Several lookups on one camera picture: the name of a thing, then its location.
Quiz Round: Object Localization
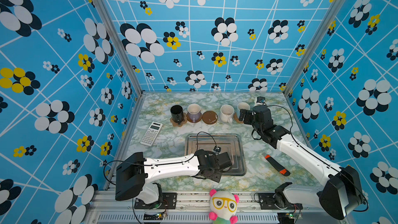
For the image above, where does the light blue mug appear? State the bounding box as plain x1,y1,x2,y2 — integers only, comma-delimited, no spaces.
236,102,250,118

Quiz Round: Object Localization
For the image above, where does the white mug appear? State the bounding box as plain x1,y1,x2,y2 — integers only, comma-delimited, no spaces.
219,104,235,123

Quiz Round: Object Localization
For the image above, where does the scratched round wooden coaster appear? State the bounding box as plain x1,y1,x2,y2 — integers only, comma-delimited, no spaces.
202,111,218,124

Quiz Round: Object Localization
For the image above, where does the purple mug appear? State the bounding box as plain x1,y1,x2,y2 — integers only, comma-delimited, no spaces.
187,103,202,123

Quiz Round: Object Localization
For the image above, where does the paw shaped wooden coaster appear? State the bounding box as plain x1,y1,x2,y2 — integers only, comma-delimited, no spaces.
170,118,188,127

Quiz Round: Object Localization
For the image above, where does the black mug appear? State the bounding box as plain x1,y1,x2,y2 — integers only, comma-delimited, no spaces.
171,105,184,122

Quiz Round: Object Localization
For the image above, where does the woven rattan coaster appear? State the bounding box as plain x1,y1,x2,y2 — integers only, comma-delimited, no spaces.
233,113,242,123

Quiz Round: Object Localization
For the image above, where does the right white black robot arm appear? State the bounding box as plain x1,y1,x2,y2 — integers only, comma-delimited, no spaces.
238,104,368,220

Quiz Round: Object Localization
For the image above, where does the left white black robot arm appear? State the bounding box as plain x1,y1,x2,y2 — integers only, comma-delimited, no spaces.
115,149,232,205

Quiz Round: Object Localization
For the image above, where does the metal serving tray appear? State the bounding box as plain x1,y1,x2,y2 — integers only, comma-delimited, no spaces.
185,133,247,176

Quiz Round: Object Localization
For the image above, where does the panda plush toy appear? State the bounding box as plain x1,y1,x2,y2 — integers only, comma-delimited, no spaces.
209,189,239,224

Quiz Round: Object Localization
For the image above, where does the black orange utility knife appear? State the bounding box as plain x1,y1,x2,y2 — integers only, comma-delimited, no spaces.
264,155,290,177

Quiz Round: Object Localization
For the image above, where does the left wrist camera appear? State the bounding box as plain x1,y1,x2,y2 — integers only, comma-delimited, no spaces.
213,145,221,153

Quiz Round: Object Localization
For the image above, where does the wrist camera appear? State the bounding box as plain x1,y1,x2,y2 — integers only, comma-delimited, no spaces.
255,96,266,106
213,145,221,153

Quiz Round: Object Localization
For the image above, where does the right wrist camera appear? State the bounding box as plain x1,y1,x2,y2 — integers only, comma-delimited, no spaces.
255,96,266,106

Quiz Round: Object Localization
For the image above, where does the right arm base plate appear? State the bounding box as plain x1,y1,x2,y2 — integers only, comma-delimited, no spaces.
254,193,303,211

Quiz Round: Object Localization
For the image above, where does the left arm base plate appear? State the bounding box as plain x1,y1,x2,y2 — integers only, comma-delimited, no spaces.
134,192,177,210

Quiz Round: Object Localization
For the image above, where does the aluminium front rail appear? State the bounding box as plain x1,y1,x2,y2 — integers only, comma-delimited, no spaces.
86,191,353,224

